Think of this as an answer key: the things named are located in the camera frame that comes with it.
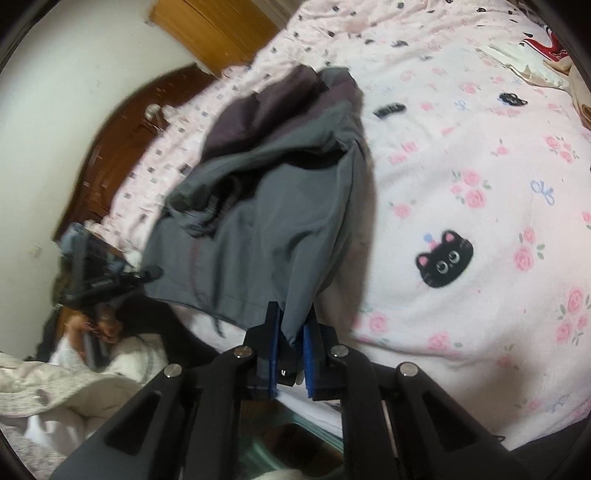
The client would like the wooden wardrobe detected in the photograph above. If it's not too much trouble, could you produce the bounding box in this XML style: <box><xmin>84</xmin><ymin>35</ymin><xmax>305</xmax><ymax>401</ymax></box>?
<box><xmin>152</xmin><ymin>0</ymin><xmax>291</xmax><ymax>77</ymax></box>

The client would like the purple grey hooded jacket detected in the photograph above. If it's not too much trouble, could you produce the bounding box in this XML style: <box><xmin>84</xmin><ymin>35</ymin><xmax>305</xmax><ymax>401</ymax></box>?
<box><xmin>141</xmin><ymin>66</ymin><xmax>377</xmax><ymax>344</ymax></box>

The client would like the beige knit garment pile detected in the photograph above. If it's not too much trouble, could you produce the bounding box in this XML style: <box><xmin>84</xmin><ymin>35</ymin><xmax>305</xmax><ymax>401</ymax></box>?
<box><xmin>0</xmin><ymin>351</ymin><xmax>144</xmax><ymax>418</ymax></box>

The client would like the person's left hand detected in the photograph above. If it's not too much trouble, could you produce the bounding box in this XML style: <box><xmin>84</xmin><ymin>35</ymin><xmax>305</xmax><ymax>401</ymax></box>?
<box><xmin>69</xmin><ymin>311</ymin><xmax>123</xmax><ymax>344</ymax></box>

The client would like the wooden headboard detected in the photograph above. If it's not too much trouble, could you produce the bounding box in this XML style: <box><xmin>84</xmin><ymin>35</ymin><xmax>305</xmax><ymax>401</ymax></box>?
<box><xmin>53</xmin><ymin>65</ymin><xmax>215</xmax><ymax>241</ymax></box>

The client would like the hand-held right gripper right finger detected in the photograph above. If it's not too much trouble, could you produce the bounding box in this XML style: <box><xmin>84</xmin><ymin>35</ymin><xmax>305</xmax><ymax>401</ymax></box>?
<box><xmin>302</xmin><ymin>308</ymin><xmax>541</xmax><ymax>480</ymax></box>

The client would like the pile of clothes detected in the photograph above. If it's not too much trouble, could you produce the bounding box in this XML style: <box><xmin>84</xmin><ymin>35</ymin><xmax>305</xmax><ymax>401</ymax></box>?
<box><xmin>58</xmin><ymin>222</ymin><xmax>134</xmax><ymax>278</ymax></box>

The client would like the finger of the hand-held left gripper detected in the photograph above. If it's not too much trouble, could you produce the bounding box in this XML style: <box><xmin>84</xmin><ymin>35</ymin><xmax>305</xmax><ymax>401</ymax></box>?
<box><xmin>124</xmin><ymin>266</ymin><xmax>163</xmax><ymax>289</ymax></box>

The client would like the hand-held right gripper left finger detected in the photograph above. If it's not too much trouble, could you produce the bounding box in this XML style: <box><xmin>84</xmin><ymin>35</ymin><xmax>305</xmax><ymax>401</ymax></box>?
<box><xmin>48</xmin><ymin>301</ymin><xmax>282</xmax><ymax>480</ymax></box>

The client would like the white cloth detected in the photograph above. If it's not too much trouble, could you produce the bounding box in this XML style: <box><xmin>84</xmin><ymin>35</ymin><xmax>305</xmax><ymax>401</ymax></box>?
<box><xmin>478</xmin><ymin>39</ymin><xmax>571</xmax><ymax>89</ymax></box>

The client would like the red white garment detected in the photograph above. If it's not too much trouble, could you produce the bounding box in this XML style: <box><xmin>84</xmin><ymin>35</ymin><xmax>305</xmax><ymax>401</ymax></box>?
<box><xmin>517</xmin><ymin>25</ymin><xmax>571</xmax><ymax>63</ymax></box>

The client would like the pink cat-print duvet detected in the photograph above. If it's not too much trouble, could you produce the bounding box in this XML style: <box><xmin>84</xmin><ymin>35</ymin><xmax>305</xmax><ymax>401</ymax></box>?
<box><xmin>83</xmin><ymin>0</ymin><xmax>591</xmax><ymax>450</ymax></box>

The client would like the person's left forearm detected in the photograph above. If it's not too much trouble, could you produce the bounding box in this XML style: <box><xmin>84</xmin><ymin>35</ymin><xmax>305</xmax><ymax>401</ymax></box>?
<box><xmin>48</xmin><ymin>332</ymin><xmax>169</xmax><ymax>384</ymax></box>

